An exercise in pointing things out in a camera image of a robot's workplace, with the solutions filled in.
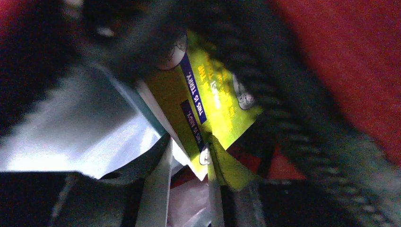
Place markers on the red fabric backpack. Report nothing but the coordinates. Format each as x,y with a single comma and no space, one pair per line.
42,42

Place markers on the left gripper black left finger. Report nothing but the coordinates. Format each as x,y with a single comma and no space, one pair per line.
72,199

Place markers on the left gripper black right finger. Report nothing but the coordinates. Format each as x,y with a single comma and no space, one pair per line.
239,198

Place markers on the light blue cat notebook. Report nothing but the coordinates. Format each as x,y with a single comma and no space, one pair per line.
142,120

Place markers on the green book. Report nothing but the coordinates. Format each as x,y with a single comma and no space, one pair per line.
194,97

